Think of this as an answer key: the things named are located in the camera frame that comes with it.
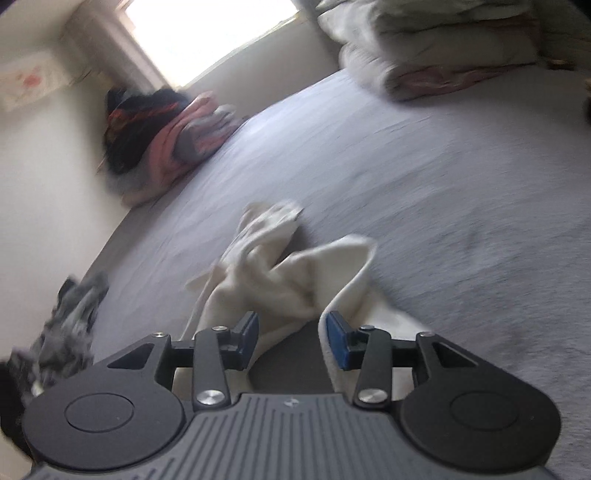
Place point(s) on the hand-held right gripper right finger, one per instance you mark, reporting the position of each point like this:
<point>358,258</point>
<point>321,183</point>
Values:
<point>337,341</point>

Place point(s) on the grey printed folded quilt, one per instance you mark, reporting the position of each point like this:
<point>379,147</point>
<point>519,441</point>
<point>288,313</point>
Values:
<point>415,18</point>

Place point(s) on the beige patterned curtain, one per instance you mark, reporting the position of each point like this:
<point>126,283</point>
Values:
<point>106,41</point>

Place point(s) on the grey mottled cloth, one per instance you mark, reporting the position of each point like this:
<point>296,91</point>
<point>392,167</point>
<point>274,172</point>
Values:
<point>69,323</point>

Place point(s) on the white paper with red mark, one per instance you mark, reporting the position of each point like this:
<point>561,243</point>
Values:
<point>32,81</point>

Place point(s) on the bright window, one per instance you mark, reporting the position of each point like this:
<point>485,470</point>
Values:
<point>203,32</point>

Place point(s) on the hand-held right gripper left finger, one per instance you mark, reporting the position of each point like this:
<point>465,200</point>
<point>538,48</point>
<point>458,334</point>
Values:
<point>250,330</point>

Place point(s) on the white shirt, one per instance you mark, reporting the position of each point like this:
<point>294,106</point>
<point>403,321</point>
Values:
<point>258,286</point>

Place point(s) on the pink grey folded blanket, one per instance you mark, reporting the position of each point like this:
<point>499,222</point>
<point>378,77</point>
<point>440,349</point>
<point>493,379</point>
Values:
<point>184,134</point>

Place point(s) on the grey fleece bed blanket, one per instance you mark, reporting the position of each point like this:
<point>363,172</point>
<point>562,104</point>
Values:
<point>415,184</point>

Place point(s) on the grey maroon folded duvet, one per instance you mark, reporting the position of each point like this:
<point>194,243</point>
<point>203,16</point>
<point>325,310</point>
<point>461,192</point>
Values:
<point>452,64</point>

